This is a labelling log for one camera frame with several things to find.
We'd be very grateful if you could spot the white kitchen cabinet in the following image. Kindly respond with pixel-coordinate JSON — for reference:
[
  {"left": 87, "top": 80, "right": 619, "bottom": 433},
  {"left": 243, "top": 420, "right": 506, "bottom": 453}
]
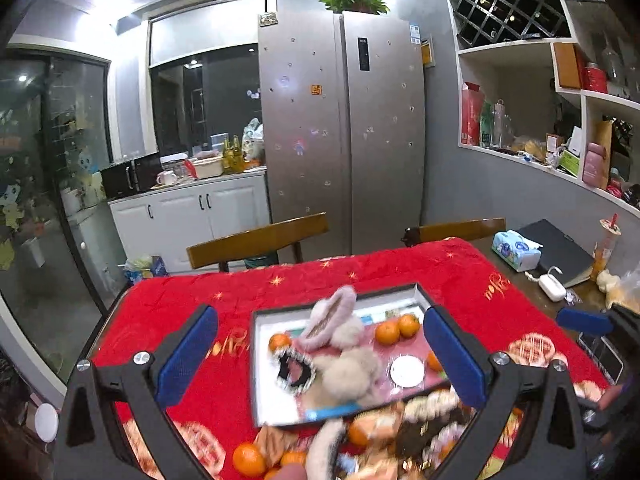
[{"left": 107, "top": 170, "right": 271, "bottom": 276}]

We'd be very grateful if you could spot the white corded device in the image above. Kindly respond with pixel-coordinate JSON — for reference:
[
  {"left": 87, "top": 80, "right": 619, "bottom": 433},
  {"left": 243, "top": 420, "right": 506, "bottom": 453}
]
[{"left": 525, "top": 267, "right": 568, "bottom": 303}]

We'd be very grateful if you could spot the white wall shelf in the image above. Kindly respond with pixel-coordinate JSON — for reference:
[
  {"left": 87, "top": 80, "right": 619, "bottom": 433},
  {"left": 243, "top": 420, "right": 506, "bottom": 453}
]
[{"left": 435, "top": 0, "right": 640, "bottom": 218}]

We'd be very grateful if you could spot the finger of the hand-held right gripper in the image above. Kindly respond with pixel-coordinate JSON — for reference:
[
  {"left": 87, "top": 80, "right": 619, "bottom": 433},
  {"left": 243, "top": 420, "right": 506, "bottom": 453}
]
[{"left": 556, "top": 305, "right": 640, "bottom": 338}]

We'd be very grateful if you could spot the tall red box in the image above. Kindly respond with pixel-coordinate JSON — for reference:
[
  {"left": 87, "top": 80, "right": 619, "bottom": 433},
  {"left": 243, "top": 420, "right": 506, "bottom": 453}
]
[{"left": 460, "top": 82, "right": 486, "bottom": 147}]

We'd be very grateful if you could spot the black phone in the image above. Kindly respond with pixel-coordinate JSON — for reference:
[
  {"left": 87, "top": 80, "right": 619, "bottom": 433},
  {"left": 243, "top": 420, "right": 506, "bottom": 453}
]
[{"left": 575, "top": 332, "right": 626, "bottom": 386}]

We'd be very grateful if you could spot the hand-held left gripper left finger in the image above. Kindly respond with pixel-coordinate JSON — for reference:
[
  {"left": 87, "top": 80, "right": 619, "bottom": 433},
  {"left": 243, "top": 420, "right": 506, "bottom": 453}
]
[{"left": 54, "top": 304, "right": 219, "bottom": 480}]

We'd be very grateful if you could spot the black notebook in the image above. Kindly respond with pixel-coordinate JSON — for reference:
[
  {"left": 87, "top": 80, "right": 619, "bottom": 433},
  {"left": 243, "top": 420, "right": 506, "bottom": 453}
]
[{"left": 517, "top": 219, "right": 596, "bottom": 288}]

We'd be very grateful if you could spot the brown box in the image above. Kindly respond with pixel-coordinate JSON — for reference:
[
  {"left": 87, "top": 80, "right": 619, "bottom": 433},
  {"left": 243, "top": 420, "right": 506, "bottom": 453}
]
[{"left": 552, "top": 42, "right": 581, "bottom": 90}]

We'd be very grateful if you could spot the red tin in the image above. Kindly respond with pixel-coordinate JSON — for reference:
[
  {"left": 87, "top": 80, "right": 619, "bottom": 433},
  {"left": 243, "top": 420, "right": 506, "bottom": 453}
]
[{"left": 582, "top": 62, "right": 608, "bottom": 93}]

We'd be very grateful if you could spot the red printed bear blanket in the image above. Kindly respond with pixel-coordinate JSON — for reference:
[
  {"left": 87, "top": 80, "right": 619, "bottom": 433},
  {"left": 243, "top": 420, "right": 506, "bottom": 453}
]
[{"left": 90, "top": 237, "right": 613, "bottom": 480}]

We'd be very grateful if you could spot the white plastic bag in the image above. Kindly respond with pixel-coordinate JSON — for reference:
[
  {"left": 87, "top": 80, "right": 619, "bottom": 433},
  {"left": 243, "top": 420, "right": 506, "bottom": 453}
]
[{"left": 242, "top": 117, "right": 266, "bottom": 166}]

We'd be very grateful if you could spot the shallow black-rimmed box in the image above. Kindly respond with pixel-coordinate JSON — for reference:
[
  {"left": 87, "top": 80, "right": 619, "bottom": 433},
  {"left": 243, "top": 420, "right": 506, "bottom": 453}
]
[{"left": 250, "top": 282, "right": 451, "bottom": 428}]

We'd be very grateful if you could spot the gold pyramid paper packet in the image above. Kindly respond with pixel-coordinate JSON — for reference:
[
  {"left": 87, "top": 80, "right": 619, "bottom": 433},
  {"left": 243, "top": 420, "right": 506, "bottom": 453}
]
[
  {"left": 365, "top": 410, "right": 406, "bottom": 441},
  {"left": 255, "top": 425, "right": 296, "bottom": 466}
]

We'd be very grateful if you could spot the beige fluffy pompom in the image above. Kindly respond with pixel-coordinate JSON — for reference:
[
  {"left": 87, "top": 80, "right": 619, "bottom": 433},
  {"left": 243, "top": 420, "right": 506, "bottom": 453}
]
[{"left": 312, "top": 345, "right": 386, "bottom": 406}]

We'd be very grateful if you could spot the pink container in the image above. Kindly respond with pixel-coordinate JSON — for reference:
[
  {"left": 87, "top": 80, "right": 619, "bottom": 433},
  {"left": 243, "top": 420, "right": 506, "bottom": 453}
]
[{"left": 582, "top": 142, "right": 608, "bottom": 188}]

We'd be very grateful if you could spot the clear plastic food bag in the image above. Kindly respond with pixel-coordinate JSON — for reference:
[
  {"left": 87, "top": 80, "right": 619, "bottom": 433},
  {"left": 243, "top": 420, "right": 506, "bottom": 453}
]
[{"left": 597, "top": 267, "right": 640, "bottom": 311}]

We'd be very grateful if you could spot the black microwave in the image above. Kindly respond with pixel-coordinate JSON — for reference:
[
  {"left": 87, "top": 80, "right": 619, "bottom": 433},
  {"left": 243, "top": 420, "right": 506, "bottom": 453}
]
[{"left": 100, "top": 152, "right": 162, "bottom": 200}]

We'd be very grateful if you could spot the dark kitchen window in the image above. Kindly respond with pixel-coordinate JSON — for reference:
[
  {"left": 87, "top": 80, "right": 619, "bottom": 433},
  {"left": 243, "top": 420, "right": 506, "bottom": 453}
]
[{"left": 150, "top": 42, "right": 261, "bottom": 156}]

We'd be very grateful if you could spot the silver double-door refrigerator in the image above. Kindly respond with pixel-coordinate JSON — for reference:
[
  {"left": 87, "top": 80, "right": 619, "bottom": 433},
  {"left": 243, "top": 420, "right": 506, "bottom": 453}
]
[{"left": 257, "top": 10, "right": 427, "bottom": 263}]

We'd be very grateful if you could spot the cream knitted scrunchie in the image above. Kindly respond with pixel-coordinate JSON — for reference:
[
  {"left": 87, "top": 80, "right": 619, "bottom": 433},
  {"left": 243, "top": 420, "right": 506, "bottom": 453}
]
[{"left": 402, "top": 390, "right": 461, "bottom": 418}]

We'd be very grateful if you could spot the drink cup with straw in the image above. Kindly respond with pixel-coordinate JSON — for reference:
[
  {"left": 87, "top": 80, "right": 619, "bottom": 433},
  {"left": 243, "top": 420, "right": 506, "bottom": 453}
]
[{"left": 590, "top": 214, "right": 623, "bottom": 283}]

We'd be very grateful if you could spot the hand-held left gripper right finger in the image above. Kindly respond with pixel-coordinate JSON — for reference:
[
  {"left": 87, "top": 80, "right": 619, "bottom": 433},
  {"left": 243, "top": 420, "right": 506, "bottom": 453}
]
[{"left": 424, "top": 306, "right": 591, "bottom": 480}]

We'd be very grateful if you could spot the black scrunchie white lace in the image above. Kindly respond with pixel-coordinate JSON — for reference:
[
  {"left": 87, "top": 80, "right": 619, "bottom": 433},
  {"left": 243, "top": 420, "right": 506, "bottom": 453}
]
[{"left": 272, "top": 345, "right": 317, "bottom": 393}]

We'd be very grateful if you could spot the person's right hand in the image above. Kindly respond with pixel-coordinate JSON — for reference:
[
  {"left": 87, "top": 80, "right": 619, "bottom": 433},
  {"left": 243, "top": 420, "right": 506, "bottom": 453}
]
[{"left": 597, "top": 382, "right": 633, "bottom": 413}]

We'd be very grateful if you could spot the dark brown scrunchie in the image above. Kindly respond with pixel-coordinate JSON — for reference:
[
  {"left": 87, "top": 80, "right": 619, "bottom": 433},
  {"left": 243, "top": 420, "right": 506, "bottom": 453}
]
[{"left": 395, "top": 412, "right": 471, "bottom": 458}]

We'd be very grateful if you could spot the glass sliding door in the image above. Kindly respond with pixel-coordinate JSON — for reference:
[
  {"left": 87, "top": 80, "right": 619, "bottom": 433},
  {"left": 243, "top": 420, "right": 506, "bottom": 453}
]
[{"left": 0, "top": 52, "right": 112, "bottom": 381}]

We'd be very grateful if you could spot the white round disc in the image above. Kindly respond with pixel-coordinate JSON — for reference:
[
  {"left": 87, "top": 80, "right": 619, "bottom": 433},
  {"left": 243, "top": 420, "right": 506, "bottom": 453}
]
[{"left": 34, "top": 402, "right": 62, "bottom": 443}]

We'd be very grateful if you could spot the blue tissue box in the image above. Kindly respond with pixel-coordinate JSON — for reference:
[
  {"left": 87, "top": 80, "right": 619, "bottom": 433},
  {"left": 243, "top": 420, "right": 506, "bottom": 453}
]
[{"left": 122, "top": 255, "right": 168, "bottom": 286}]

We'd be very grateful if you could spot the blue white tissue pack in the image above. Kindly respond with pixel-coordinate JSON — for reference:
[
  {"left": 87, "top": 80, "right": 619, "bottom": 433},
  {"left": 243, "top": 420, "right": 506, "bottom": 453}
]
[{"left": 491, "top": 230, "right": 543, "bottom": 273}]

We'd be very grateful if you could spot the clear glass jar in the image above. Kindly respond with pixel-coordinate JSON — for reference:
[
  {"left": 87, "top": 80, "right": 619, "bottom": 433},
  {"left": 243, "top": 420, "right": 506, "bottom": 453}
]
[{"left": 492, "top": 100, "right": 513, "bottom": 150}]

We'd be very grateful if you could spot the pink fuzzy hair claw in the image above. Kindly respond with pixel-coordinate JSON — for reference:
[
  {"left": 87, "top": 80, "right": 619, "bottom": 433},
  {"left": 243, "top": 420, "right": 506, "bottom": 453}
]
[{"left": 294, "top": 284, "right": 366, "bottom": 353}]

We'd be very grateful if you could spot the wooden chair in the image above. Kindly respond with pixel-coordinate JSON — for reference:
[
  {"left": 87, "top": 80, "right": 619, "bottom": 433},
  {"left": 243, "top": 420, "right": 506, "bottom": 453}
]
[
  {"left": 402, "top": 217, "right": 507, "bottom": 248},
  {"left": 186, "top": 212, "right": 330, "bottom": 273}
]

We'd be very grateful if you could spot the white fuzzy hair claw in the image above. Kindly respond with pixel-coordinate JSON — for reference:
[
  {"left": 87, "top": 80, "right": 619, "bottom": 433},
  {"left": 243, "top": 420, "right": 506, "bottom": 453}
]
[{"left": 306, "top": 419, "right": 347, "bottom": 480}]

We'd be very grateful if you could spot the cream plastic basin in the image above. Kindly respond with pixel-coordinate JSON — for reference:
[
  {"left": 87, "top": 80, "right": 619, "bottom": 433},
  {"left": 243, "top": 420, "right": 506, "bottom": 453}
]
[{"left": 186, "top": 157, "right": 224, "bottom": 180}]

